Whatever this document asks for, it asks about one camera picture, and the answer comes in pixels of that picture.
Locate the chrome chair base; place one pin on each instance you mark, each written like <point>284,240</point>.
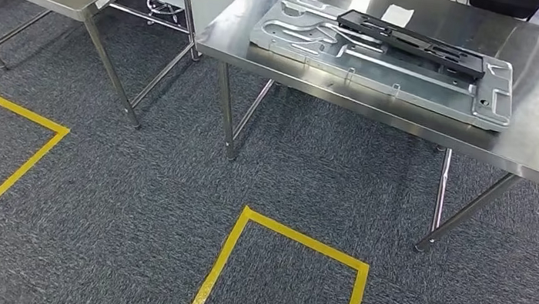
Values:
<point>163,8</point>

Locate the yellow floor tape square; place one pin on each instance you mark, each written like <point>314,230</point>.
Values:
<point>32,117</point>
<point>305,239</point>

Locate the black carrying case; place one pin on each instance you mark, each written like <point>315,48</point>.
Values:
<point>503,4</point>

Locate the stamped sheet metal panel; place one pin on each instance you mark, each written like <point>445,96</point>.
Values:
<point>412,81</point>

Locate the black plastic plate frame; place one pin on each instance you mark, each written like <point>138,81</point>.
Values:
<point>470,66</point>

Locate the white paper sheet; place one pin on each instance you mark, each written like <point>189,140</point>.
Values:
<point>398,15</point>

